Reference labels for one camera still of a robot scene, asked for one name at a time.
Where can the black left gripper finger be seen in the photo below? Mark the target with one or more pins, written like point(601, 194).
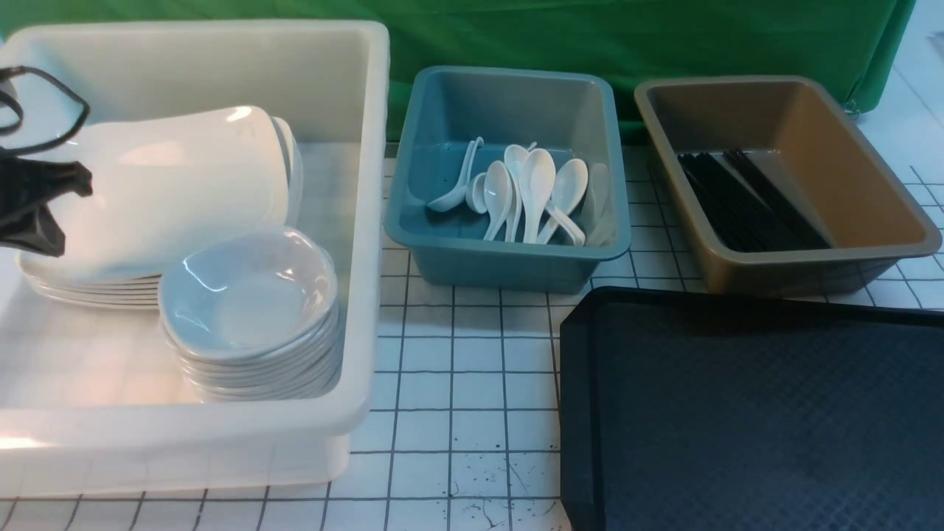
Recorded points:
point(27, 188)

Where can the black serving tray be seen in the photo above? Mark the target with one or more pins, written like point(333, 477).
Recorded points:
point(687, 411)

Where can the white spoon long handle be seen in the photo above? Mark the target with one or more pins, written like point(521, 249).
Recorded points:
point(514, 158)

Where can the large white square plate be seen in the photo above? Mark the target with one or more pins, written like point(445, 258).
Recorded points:
point(165, 188)

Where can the small white spoon behind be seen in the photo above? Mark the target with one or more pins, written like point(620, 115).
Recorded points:
point(475, 194)

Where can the brown plastic bin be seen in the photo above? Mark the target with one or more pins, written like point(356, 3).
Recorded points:
point(813, 153)

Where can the green backdrop cloth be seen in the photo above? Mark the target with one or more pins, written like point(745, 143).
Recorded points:
point(846, 46)

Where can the stack of white bowls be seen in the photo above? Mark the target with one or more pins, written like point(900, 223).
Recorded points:
point(255, 318)

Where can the stack of white square plates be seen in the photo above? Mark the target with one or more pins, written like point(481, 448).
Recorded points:
point(142, 291)

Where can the large white plastic tub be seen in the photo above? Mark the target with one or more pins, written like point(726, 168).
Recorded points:
point(92, 400)

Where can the black chopsticks in bin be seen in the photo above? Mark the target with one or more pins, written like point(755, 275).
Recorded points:
point(747, 212)

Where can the teal plastic bin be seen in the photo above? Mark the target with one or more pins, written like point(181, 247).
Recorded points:
point(570, 115)

